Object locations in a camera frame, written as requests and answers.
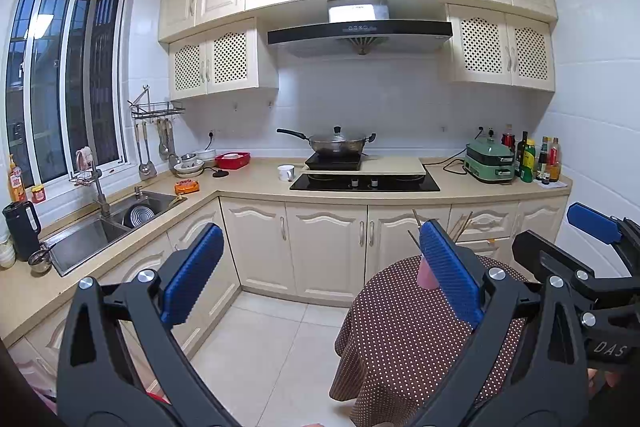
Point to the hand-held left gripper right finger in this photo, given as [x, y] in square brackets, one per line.
[450, 272]

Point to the black glass hob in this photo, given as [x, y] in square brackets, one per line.
[365, 185]

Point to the orange dish soap bottle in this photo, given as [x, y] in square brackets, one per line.
[16, 184]

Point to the black kettle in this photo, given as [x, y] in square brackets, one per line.
[20, 232]

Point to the steel faucet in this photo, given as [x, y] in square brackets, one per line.
[102, 199]

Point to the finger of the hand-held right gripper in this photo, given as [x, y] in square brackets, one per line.
[545, 254]
[595, 222]

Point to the steel ladle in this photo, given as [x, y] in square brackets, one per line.
[172, 159]

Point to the sliding window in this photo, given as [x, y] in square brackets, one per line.
[75, 67]

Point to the stainless steel double sink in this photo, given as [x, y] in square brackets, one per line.
[82, 239]

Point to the black range hood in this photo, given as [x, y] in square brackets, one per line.
[360, 32]

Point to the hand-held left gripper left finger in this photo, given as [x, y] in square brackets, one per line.
[195, 272]

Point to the cream lattice-door wall cabinet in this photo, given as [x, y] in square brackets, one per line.
[506, 57]
[252, 57]

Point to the stack of white bowls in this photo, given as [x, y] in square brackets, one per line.
[206, 154]
[7, 254]

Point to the black induction cooker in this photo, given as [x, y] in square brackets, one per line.
[332, 161]

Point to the glass wok lid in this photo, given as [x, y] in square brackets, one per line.
[337, 137]

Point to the white mug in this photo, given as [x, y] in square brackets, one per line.
[285, 173]

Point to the dark sauce bottle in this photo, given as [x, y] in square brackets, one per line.
[543, 167]

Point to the person's right hand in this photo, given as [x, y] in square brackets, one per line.
[593, 379]

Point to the orange snack packet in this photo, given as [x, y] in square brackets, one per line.
[187, 187]

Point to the red plastic bucket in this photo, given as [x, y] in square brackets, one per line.
[155, 397]

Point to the small steel bowl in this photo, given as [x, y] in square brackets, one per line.
[188, 158]

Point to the black round lid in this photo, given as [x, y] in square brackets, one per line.
[220, 173]

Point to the red label bottle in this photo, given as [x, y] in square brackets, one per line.
[508, 140]

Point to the pink cup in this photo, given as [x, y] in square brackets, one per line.
[427, 277]

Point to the red sauce bottle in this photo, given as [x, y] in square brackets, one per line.
[554, 167]

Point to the small steel cup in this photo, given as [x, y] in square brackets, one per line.
[40, 262]

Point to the green electric cooking pot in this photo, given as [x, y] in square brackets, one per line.
[489, 162]

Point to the small red jar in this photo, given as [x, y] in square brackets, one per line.
[38, 195]

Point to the dark green glass bottle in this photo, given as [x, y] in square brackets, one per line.
[521, 152]

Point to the red plastic basket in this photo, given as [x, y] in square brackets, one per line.
[231, 162]

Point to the brown polka-dot tablecloth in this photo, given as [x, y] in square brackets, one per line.
[400, 347]

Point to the steel pot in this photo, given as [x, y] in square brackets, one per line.
[140, 217]

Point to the steel spoon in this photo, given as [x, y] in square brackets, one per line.
[163, 151]

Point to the steel wall rack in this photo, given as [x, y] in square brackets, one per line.
[157, 109]

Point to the black wok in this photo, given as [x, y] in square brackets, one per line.
[332, 147]

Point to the pink cloth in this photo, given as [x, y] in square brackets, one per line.
[84, 157]

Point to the bunch of wooden chopsticks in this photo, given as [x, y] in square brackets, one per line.
[461, 225]

